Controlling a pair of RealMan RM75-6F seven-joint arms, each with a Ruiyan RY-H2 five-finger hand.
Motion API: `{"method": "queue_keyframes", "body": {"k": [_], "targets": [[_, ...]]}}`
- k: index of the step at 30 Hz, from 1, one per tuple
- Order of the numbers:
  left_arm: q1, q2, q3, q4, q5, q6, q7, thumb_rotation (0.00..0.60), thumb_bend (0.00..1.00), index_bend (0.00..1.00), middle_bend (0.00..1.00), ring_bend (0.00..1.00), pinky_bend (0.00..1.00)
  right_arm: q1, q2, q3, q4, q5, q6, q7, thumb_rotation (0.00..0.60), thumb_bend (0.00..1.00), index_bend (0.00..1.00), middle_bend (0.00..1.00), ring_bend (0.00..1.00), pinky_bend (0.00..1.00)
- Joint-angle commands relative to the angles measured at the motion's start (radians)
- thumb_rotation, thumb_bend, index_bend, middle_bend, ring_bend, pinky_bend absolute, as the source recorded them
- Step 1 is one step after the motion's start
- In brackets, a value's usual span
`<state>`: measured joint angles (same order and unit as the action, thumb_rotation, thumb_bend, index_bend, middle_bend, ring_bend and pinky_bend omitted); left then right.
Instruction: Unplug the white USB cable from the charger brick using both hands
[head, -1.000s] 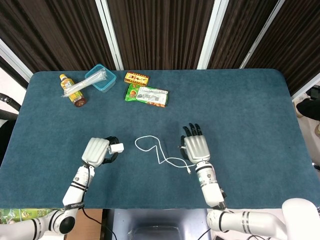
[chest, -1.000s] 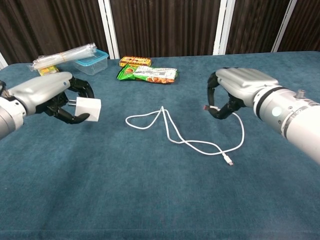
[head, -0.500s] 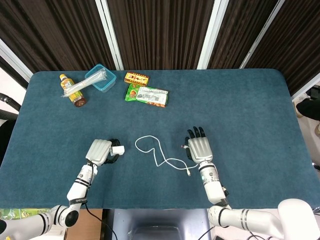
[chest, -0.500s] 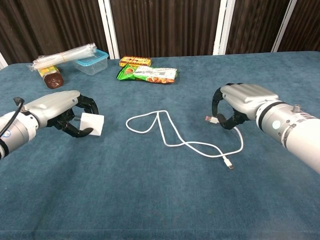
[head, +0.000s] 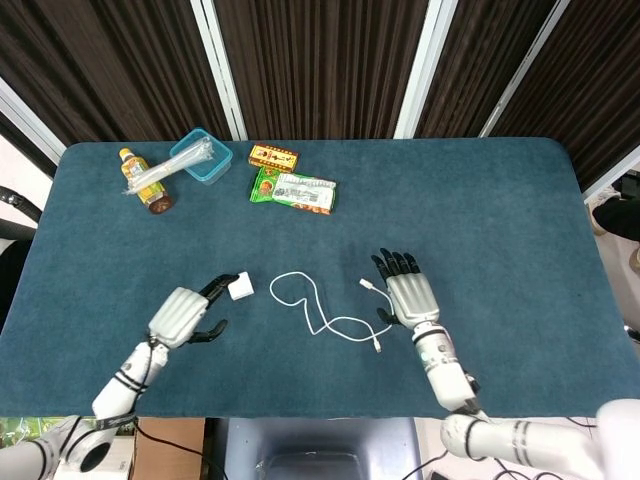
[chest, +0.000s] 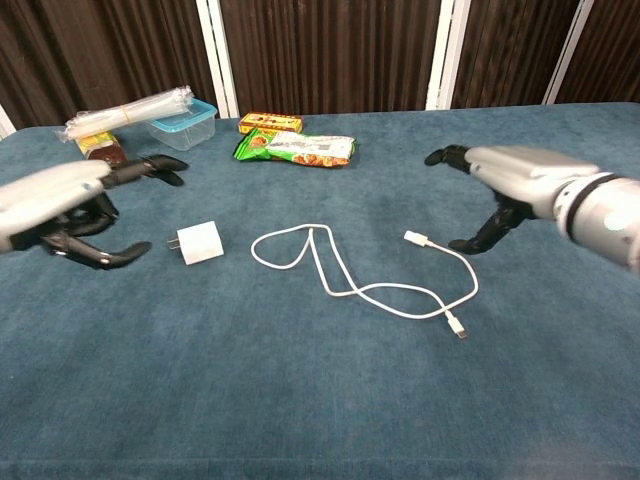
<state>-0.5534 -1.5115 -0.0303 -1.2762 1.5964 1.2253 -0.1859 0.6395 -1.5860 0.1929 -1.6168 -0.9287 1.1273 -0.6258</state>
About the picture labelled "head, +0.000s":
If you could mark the green snack packet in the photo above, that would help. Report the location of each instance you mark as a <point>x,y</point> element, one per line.
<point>295,192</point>

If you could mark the white power adapter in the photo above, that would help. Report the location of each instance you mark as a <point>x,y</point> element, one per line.
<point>241,286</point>

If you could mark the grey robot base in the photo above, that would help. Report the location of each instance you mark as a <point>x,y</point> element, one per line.
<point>320,445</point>

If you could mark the teal tablecloth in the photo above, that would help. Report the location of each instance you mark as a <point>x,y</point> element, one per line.
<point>500,225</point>

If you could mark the red yellow small box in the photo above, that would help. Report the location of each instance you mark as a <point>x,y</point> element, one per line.
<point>273,156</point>

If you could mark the brown cardboard box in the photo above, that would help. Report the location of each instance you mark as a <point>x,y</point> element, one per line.
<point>172,430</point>

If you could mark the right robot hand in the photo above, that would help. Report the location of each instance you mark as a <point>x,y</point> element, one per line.
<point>412,297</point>

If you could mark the black bag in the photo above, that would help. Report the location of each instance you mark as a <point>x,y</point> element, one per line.
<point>620,217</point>

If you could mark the green printed box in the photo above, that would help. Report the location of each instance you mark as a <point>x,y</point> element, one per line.
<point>20,425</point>

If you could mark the blue clear plastic container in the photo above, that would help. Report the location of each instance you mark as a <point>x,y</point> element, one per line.
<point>210,167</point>

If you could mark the black chair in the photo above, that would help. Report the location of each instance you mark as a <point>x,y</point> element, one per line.
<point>17,200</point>

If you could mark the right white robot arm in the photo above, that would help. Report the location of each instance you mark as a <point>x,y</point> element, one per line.
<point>445,370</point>

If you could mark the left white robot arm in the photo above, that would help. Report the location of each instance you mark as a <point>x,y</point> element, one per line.
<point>125,380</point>

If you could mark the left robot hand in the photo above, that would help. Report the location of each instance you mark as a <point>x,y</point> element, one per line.
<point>177,315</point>

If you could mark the dark brown curtain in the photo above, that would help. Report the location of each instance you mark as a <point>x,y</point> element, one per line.
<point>110,65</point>
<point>475,65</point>
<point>595,75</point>
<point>320,65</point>

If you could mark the yellow label drink bottle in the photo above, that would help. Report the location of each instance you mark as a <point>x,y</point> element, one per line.
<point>152,192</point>

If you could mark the white partition post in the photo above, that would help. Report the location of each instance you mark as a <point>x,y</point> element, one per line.
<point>520,75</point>
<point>220,70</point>
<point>30,122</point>
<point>612,177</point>
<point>417,75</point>

